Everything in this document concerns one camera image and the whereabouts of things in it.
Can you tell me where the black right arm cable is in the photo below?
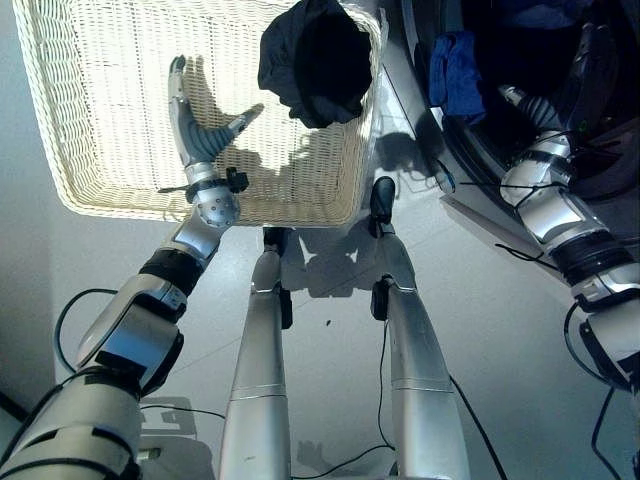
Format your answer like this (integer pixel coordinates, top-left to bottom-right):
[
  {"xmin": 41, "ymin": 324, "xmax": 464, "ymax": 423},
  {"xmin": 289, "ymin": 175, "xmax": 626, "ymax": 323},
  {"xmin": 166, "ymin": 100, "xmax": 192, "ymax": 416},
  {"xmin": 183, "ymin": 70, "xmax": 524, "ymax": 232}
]
[{"xmin": 563, "ymin": 299, "xmax": 624, "ymax": 480}]

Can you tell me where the dark navy garment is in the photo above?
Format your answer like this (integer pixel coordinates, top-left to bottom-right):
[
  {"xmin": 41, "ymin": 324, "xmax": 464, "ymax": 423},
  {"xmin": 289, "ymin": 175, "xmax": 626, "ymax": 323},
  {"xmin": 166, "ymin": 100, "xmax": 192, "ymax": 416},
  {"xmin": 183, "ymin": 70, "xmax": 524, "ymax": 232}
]
[{"xmin": 257, "ymin": 0, "xmax": 375, "ymax": 129}]

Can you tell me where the black right leg cable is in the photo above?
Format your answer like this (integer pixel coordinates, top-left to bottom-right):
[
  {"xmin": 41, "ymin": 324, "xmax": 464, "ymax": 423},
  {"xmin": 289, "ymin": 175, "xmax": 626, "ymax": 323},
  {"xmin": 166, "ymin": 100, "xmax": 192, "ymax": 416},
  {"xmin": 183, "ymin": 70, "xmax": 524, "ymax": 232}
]
[{"xmin": 293, "ymin": 319, "xmax": 402, "ymax": 480}]

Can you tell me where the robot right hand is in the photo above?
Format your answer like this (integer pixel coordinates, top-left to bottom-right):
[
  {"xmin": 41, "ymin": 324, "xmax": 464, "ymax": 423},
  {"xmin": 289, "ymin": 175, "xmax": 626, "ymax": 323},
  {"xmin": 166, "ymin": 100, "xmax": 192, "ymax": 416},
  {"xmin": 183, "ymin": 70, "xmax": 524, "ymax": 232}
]
[{"xmin": 498, "ymin": 83, "xmax": 569, "ymax": 139}]

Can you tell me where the blue cloth in drum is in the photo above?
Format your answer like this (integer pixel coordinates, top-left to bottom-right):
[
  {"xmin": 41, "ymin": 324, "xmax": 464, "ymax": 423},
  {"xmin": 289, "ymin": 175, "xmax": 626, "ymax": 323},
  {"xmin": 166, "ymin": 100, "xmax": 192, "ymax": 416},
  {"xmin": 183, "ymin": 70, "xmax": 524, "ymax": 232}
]
[{"xmin": 513, "ymin": 0, "xmax": 582, "ymax": 32}]

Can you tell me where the robot left silver leg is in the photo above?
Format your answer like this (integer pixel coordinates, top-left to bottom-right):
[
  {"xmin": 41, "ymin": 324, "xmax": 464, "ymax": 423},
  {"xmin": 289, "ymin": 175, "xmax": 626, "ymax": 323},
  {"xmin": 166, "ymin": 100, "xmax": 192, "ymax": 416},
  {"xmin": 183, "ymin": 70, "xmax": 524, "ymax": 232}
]
[{"xmin": 218, "ymin": 247, "xmax": 294, "ymax": 480}]

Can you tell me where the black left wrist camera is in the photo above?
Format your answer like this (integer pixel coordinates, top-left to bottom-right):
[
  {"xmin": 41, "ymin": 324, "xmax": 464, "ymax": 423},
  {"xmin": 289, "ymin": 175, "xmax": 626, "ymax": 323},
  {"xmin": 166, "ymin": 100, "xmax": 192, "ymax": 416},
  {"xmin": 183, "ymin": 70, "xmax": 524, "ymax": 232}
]
[{"xmin": 224, "ymin": 166, "xmax": 250, "ymax": 195}]

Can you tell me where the robot silver leg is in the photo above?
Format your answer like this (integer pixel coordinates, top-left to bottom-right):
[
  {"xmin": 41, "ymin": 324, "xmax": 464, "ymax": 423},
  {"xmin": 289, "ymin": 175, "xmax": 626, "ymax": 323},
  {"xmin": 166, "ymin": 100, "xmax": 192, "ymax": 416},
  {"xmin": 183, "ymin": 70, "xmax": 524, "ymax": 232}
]
[
  {"xmin": 370, "ymin": 232, "xmax": 472, "ymax": 480},
  {"xmin": 218, "ymin": 247, "xmax": 294, "ymax": 480}
]

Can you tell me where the silver front-load washing machine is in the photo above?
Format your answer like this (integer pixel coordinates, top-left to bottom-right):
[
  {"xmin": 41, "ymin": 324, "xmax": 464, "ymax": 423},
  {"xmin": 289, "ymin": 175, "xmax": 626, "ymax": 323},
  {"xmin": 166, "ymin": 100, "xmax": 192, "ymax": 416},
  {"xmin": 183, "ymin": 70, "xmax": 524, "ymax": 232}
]
[{"xmin": 379, "ymin": 0, "xmax": 640, "ymax": 291}]

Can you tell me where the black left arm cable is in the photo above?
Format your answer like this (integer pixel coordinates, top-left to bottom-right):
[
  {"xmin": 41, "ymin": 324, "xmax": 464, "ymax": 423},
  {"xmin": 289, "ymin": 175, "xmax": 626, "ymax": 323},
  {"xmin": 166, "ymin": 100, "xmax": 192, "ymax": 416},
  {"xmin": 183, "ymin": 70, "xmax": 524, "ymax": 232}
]
[{"xmin": 53, "ymin": 287, "xmax": 121, "ymax": 374}]

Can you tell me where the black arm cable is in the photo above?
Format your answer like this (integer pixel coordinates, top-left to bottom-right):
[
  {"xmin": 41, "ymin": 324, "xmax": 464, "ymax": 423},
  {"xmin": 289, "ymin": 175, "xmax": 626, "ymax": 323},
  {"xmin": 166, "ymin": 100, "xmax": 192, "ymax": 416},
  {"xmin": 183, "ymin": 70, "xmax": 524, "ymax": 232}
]
[
  {"xmin": 563, "ymin": 299, "xmax": 624, "ymax": 480},
  {"xmin": 53, "ymin": 287, "xmax": 121, "ymax": 374}
]

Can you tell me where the bright blue garment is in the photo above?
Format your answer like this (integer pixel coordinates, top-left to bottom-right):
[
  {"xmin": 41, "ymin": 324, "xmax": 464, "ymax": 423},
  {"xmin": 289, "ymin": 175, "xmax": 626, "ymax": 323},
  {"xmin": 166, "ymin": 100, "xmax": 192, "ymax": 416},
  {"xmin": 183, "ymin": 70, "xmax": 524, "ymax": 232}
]
[{"xmin": 428, "ymin": 30, "xmax": 488, "ymax": 126}]

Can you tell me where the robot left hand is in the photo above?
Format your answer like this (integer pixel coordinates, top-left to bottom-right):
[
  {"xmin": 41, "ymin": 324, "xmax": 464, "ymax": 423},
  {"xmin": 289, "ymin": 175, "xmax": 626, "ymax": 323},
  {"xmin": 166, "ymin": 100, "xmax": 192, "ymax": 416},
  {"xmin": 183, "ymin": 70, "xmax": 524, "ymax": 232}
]
[{"xmin": 167, "ymin": 54, "xmax": 265, "ymax": 170}]

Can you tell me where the black floor cable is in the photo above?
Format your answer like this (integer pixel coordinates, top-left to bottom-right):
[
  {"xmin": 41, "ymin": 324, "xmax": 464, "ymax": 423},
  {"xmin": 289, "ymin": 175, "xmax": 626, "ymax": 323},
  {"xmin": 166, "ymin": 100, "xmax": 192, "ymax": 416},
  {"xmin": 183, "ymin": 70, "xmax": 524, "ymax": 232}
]
[{"xmin": 448, "ymin": 374, "xmax": 509, "ymax": 480}]

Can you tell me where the cream wicker laundry basket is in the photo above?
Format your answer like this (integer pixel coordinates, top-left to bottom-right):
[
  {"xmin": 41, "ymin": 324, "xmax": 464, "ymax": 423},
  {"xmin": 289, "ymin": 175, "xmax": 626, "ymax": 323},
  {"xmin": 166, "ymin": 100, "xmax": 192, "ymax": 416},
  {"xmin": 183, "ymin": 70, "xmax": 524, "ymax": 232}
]
[{"xmin": 12, "ymin": 0, "xmax": 390, "ymax": 229}]

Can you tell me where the robot dark foot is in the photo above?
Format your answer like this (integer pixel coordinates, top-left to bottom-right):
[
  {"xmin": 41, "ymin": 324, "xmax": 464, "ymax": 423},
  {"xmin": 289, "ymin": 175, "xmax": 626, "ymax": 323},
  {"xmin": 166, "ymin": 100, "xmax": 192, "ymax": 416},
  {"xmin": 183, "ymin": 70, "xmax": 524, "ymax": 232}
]
[
  {"xmin": 262, "ymin": 225, "xmax": 290, "ymax": 254},
  {"xmin": 368, "ymin": 176, "xmax": 398, "ymax": 238}
]

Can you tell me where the robot right silver leg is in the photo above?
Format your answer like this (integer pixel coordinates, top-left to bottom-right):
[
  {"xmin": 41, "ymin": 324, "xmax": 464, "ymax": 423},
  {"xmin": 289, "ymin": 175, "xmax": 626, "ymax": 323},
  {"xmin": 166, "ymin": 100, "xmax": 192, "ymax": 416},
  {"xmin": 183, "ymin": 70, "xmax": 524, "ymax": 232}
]
[{"xmin": 370, "ymin": 232, "xmax": 472, "ymax": 480}]

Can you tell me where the robot right dark foot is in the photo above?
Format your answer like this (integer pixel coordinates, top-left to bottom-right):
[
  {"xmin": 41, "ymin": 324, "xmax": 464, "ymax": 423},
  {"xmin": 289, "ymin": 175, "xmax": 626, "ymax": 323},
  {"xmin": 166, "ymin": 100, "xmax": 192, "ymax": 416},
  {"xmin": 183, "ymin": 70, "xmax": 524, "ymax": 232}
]
[{"xmin": 368, "ymin": 176, "xmax": 398, "ymax": 238}]

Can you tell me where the robot left dark foot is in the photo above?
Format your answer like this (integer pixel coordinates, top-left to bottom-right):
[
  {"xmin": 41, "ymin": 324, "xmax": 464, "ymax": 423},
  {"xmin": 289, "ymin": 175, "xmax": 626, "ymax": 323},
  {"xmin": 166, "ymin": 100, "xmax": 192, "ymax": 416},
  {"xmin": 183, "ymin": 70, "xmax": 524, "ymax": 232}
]
[{"xmin": 262, "ymin": 225, "xmax": 290, "ymax": 254}]

